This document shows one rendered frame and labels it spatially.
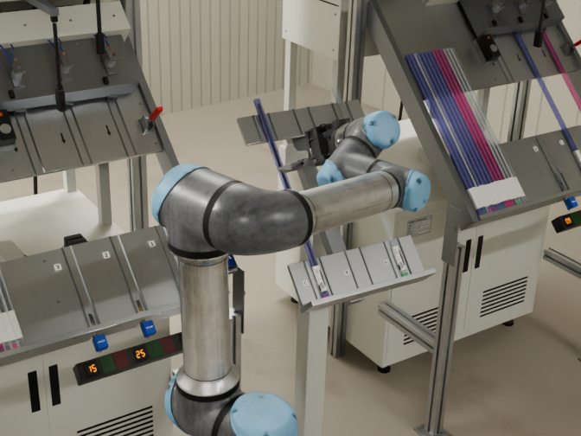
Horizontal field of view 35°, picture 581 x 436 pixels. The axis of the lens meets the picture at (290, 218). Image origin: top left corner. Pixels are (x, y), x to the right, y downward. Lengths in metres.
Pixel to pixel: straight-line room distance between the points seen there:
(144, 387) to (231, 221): 1.18
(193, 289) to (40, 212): 1.27
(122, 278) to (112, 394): 0.53
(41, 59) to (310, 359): 1.00
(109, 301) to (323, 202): 0.67
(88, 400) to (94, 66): 0.86
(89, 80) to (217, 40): 3.40
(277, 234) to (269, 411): 0.36
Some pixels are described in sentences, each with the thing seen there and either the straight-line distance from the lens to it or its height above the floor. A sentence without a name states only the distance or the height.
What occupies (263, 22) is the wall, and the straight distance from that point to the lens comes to 5.73.
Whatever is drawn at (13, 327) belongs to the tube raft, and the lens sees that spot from 1.95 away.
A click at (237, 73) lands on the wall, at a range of 5.69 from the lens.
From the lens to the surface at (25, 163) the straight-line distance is 2.11.
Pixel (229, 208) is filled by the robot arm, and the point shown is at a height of 1.17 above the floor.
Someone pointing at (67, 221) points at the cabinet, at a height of 0.62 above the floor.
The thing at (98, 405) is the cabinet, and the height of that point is 0.29.
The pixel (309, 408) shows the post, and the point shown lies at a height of 0.26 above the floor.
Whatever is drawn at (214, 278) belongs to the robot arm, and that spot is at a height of 1.01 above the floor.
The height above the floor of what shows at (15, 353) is 0.73.
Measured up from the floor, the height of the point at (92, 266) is 0.81.
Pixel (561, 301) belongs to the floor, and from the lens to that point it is 3.70.
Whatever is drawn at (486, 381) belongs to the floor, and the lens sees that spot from 3.16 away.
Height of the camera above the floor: 1.77
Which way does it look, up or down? 25 degrees down
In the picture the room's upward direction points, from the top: 2 degrees clockwise
